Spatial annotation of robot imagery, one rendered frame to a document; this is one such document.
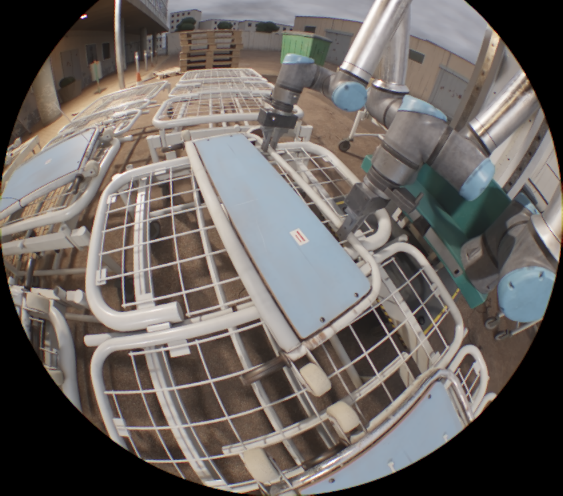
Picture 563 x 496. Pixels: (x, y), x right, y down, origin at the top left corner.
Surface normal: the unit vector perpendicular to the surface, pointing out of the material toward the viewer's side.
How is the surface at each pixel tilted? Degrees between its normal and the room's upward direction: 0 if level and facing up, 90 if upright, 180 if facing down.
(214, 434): 0
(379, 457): 5
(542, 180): 88
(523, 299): 95
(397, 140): 79
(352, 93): 95
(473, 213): 90
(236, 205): 1
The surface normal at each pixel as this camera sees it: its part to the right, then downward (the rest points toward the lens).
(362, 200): -0.80, 0.17
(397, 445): 0.22, -0.67
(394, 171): -0.44, 0.49
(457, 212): -0.90, 0.22
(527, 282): -0.73, 0.50
